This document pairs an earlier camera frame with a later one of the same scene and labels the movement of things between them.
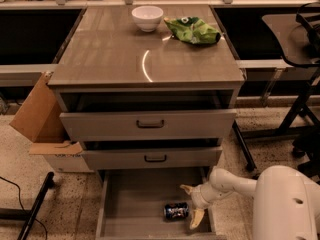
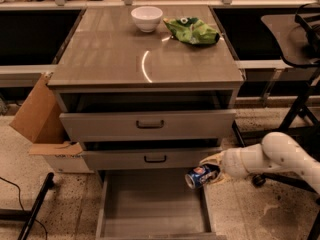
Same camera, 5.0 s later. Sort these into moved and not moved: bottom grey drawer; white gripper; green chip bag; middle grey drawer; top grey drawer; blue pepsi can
Moved: blue pepsi can; white gripper
Not moved: bottom grey drawer; green chip bag; middle grey drawer; top grey drawer
